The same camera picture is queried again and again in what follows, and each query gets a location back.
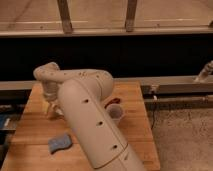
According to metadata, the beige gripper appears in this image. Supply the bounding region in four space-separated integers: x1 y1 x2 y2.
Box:
43 89 58 120

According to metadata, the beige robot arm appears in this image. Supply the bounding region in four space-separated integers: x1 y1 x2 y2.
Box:
33 62 146 171

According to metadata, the blue sponge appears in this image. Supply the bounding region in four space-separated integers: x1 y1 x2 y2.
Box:
48 134 73 154

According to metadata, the wooden cutting board table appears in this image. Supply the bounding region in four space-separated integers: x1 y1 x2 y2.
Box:
1 82 160 171

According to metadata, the blue object at left edge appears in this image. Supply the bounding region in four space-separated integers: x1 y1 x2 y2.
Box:
0 115 11 129

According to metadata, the left metal window post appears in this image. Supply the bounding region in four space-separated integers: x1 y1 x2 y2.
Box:
57 0 73 34

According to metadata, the metal window post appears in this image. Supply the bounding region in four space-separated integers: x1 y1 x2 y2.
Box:
57 0 73 34
125 0 137 32

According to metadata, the black cable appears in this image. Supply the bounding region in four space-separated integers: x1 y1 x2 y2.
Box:
149 94 158 131

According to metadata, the right metal window post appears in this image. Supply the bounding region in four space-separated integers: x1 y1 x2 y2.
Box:
125 0 137 32

